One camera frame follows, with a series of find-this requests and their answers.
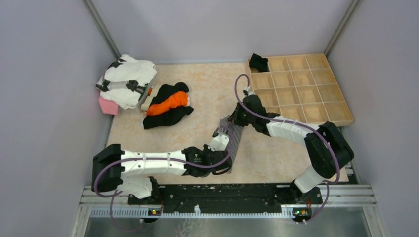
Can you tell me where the grey striped underwear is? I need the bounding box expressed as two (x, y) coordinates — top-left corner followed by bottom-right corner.
(212, 116), (244, 175)

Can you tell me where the black boxer underwear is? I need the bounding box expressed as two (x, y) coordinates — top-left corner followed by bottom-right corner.
(249, 53), (269, 73)

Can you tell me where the orange underwear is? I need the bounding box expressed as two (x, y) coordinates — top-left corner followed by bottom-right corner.
(146, 91), (191, 116)

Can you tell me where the wooden compartment tray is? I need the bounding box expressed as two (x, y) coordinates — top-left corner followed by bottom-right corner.
(245, 53), (354, 127)

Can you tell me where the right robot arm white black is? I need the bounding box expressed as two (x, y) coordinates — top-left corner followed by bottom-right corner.
(229, 94), (354, 203)

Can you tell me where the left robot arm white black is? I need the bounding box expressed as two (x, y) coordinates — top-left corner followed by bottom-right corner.
(91, 133), (232, 204)

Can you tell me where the white perforated basket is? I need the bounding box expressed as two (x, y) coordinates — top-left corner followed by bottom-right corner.
(120, 75), (158, 114)

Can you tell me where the pink cloth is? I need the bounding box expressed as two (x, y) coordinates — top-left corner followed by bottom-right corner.
(98, 96), (119, 116)

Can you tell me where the white black clothes pile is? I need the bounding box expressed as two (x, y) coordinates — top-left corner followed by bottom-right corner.
(95, 54), (157, 110)

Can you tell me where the black metal base rail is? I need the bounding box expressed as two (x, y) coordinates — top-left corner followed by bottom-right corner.
(78, 183), (377, 225)

